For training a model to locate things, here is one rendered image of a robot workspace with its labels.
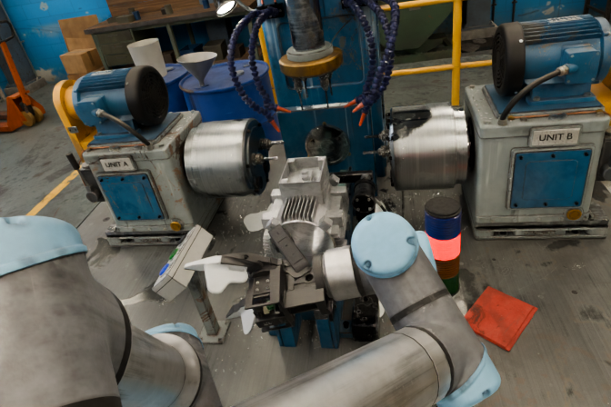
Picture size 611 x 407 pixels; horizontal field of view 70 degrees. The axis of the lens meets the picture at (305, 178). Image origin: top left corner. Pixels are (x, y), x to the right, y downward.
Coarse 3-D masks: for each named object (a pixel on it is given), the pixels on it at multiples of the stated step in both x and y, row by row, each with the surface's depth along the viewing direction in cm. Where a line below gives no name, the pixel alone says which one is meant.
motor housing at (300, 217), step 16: (272, 208) 108; (288, 208) 101; (304, 208) 100; (320, 208) 102; (336, 208) 104; (288, 224) 115; (304, 224) 119; (304, 240) 114; (320, 240) 113; (336, 240) 98; (272, 256) 104
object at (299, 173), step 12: (324, 156) 110; (288, 168) 111; (300, 168) 112; (312, 168) 112; (324, 168) 106; (288, 180) 108; (300, 180) 105; (312, 180) 107; (324, 180) 105; (288, 192) 103; (300, 192) 102; (312, 192) 102; (324, 192) 104
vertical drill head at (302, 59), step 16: (288, 0) 112; (304, 0) 110; (288, 16) 115; (304, 16) 112; (320, 16) 115; (304, 32) 114; (320, 32) 116; (288, 48) 123; (304, 48) 117; (320, 48) 117; (336, 48) 123; (288, 64) 118; (304, 64) 115; (320, 64) 115; (336, 64) 118; (304, 80) 130
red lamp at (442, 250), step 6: (432, 240) 75; (438, 240) 74; (450, 240) 73; (456, 240) 74; (432, 246) 75; (438, 246) 75; (444, 246) 74; (450, 246) 74; (456, 246) 75; (438, 252) 75; (444, 252) 75; (450, 252) 75; (456, 252) 76; (438, 258) 76; (444, 258) 76; (450, 258) 76
